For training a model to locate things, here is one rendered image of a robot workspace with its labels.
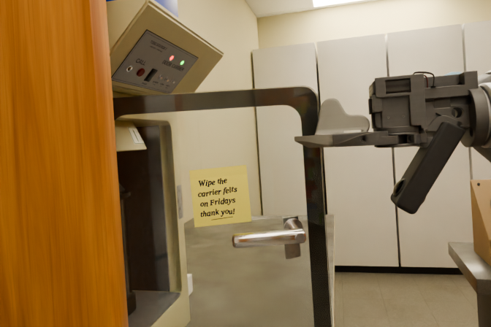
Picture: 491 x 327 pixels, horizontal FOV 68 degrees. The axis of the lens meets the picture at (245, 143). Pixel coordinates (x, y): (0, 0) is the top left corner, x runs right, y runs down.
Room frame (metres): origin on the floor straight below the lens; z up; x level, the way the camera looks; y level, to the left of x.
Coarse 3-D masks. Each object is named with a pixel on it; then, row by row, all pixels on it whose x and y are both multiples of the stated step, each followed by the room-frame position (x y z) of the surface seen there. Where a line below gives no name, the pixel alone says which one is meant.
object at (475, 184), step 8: (472, 184) 1.09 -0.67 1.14; (480, 184) 1.09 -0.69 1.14; (488, 184) 1.08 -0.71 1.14; (472, 192) 1.09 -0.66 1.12; (480, 192) 1.07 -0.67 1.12; (488, 192) 1.06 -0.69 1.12; (472, 200) 1.09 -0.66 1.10; (480, 200) 1.05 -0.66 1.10; (488, 200) 1.05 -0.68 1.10; (472, 208) 1.10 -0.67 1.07; (480, 208) 1.04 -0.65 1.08; (488, 208) 1.03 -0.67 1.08; (472, 216) 1.10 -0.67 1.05; (480, 216) 1.03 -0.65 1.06; (488, 216) 1.02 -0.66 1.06; (480, 224) 1.04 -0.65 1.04; (488, 224) 1.00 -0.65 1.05; (480, 232) 1.04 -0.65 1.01; (488, 232) 0.99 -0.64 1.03; (480, 240) 1.04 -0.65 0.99; (488, 240) 0.98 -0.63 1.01; (480, 248) 1.05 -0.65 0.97; (488, 248) 0.99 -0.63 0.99; (480, 256) 1.05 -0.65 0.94; (488, 256) 0.99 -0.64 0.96
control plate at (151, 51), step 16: (144, 32) 0.49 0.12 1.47; (144, 48) 0.52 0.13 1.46; (160, 48) 0.55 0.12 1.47; (176, 48) 0.59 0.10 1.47; (128, 64) 0.51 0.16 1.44; (144, 64) 0.55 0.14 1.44; (160, 64) 0.58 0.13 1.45; (176, 64) 0.63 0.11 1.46; (192, 64) 0.67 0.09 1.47; (128, 80) 0.54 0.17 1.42; (160, 80) 0.62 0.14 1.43; (176, 80) 0.67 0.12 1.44
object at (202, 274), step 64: (128, 128) 0.48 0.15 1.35; (192, 128) 0.49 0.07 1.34; (256, 128) 0.49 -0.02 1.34; (128, 192) 0.48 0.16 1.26; (256, 192) 0.49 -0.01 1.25; (320, 192) 0.49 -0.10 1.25; (128, 256) 0.48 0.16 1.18; (192, 256) 0.49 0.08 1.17; (256, 256) 0.49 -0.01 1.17; (320, 256) 0.49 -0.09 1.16; (128, 320) 0.48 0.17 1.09; (192, 320) 0.49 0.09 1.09; (256, 320) 0.49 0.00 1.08; (320, 320) 0.49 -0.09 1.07
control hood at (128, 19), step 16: (128, 0) 0.46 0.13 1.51; (144, 0) 0.46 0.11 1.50; (112, 16) 0.47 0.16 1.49; (128, 16) 0.46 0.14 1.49; (144, 16) 0.47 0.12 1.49; (160, 16) 0.49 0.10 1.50; (112, 32) 0.47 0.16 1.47; (128, 32) 0.47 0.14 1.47; (160, 32) 0.52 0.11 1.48; (176, 32) 0.56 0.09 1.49; (192, 32) 0.60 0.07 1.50; (112, 48) 0.47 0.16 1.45; (128, 48) 0.49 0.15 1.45; (192, 48) 0.63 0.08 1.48; (208, 48) 0.68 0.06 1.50; (112, 64) 0.49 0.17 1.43; (208, 64) 0.73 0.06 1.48; (112, 80) 0.51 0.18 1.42; (192, 80) 0.73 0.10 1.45
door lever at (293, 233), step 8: (288, 224) 0.49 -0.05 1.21; (296, 224) 0.49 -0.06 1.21; (256, 232) 0.45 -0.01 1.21; (264, 232) 0.45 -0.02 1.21; (272, 232) 0.45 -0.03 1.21; (280, 232) 0.44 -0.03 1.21; (288, 232) 0.44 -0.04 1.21; (296, 232) 0.44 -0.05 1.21; (304, 232) 0.44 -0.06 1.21; (232, 240) 0.44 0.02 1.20; (240, 240) 0.44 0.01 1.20; (248, 240) 0.44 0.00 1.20; (256, 240) 0.44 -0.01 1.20; (264, 240) 0.44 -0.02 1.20; (272, 240) 0.44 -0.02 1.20; (280, 240) 0.44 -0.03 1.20; (288, 240) 0.44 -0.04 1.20; (296, 240) 0.44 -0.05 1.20; (304, 240) 0.44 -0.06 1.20
